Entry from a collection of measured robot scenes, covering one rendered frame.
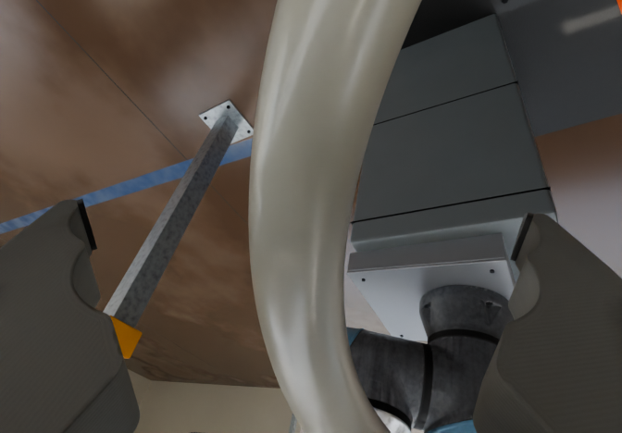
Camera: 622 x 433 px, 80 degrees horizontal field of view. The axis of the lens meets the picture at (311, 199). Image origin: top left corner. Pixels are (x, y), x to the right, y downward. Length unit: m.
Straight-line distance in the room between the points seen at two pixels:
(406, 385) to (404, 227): 0.30
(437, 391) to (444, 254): 0.25
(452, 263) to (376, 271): 0.16
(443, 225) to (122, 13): 1.45
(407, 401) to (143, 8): 1.56
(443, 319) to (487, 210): 0.23
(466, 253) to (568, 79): 0.98
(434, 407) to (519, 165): 0.49
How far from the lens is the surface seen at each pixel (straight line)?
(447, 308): 0.83
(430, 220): 0.81
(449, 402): 0.76
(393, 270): 0.81
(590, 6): 1.52
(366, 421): 0.18
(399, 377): 0.74
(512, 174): 0.85
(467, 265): 0.78
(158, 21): 1.71
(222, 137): 1.72
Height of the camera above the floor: 1.33
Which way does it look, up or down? 40 degrees down
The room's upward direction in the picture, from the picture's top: 165 degrees counter-clockwise
